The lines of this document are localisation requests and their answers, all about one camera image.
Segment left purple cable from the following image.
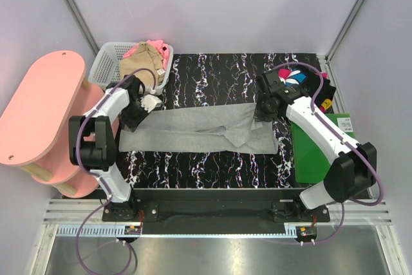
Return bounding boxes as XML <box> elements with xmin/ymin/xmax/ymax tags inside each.
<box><xmin>75</xmin><ymin>68</ymin><xmax>160</xmax><ymax>272</ymax></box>

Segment white plastic laundry basket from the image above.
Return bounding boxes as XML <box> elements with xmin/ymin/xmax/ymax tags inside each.
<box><xmin>88</xmin><ymin>42</ymin><xmax>173</xmax><ymax>95</ymax></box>

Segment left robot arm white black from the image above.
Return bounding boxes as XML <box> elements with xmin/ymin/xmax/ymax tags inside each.
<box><xmin>68</xmin><ymin>75</ymin><xmax>160</xmax><ymax>221</ymax></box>

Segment left aluminium frame post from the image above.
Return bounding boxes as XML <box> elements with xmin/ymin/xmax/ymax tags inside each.
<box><xmin>64</xmin><ymin>0</ymin><xmax>100</xmax><ymax>56</ymax></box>

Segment aluminium frame post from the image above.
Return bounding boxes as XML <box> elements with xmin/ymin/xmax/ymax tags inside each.
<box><xmin>64</xmin><ymin>0</ymin><xmax>100</xmax><ymax>56</ymax></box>
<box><xmin>325</xmin><ymin>0</ymin><xmax>387</xmax><ymax>62</ymax></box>

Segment purple cable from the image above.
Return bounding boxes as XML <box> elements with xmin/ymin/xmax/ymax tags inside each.
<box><xmin>75</xmin><ymin>68</ymin><xmax>160</xmax><ymax>272</ymax></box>
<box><xmin>263</xmin><ymin>61</ymin><xmax>386</xmax><ymax>245</ymax></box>

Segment green folding board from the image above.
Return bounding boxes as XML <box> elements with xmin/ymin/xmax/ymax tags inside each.
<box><xmin>291</xmin><ymin>113</ymin><xmax>357</xmax><ymax>187</ymax></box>

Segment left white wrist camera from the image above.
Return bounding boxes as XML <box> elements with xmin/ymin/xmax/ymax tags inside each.
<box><xmin>140</xmin><ymin>94</ymin><xmax>162</xmax><ymax>113</ymax></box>

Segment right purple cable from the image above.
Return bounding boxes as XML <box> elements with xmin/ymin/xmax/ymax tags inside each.
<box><xmin>263</xmin><ymin>61</ymin><xmax>386</xmax><ymax>245</ymax></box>

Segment pink t shirt in basket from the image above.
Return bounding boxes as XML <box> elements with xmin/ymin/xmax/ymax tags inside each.
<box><xmin>122</xmin><ymin>40</ymin><xmax>171</xmax><ymax>70</ymax></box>

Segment grey t shirt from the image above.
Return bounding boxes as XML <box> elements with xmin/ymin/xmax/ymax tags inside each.
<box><xmin>119</xmin><ymin>103</ymin><xmax>278</xmax><ymax>155</ymax></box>

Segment pink oval tiered shelf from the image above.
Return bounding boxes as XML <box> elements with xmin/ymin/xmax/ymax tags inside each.
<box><xmin>1</xmin><ymin>50</ymin><xmax>104</xmax><ymax>198</ymax></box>

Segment beige t shirt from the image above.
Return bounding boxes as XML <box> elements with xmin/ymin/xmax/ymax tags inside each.
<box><xmin>119</xmin><ymin>41</ymin><xmax>166</xmax><ymax>87</ymax></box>

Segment black printed folded t shirt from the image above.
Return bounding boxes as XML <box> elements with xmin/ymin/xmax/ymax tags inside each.
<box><xmin>283</xmin><ymin>64</ymin><xmax>337</xmax><ymax>115</ymax></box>

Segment right aluminium frame post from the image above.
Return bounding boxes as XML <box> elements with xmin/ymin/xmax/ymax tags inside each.
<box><xmin>325</xmin><ymin>0</ymin><xmax>387</xmax><ymax>62</ymax></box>

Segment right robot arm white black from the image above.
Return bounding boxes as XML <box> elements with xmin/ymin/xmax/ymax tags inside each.
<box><xmin>255</xmin><ymin>71</ymin><xmax>377</xmax><ymax>221</ymax></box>

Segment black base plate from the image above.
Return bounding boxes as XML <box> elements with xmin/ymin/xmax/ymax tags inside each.
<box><xmin>102</xmin><ymin>189</ymin><xmax>330</xmax><ymax>238</ymax></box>

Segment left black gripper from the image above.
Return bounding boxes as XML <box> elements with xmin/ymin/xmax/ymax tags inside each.
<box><xmin>120</xmin><ymin>101</ymin><xmax>151</xmax><ymax>132</ymax></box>

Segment aluminium front rail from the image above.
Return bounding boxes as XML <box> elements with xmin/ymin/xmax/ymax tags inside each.
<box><xmin>43</xmin><ymin>199</ymin><xmax>392</xmax><ymax>225</ymax></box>

